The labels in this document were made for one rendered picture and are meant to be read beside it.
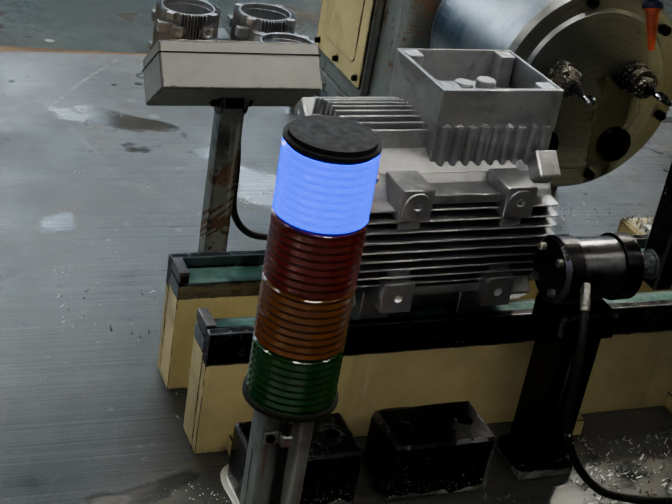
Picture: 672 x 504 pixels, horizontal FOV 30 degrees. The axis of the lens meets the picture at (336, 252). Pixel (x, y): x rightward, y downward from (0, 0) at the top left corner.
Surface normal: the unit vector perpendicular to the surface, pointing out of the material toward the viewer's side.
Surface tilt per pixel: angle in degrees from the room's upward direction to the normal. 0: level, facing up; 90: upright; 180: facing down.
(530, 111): 90
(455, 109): 90
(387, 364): 90
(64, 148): 0
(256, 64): 52
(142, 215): 0
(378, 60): 89
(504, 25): 62
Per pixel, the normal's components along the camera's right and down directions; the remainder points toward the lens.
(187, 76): 0.37, -0.15
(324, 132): 0.15, -0.87
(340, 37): -0.92, 0.04
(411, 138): 0.37, 0.46
